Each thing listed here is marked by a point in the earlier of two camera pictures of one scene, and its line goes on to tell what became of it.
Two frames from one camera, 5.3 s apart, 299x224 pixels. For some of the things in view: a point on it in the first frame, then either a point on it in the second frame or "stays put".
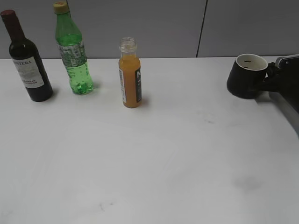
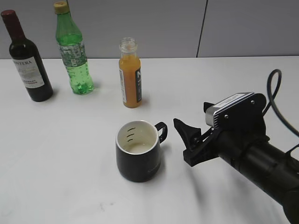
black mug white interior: (246, 75) to (138, 150)
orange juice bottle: (130, 73) stays put
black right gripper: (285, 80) to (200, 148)
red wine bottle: (26, 58) stays put
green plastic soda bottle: (69, 41) stays put
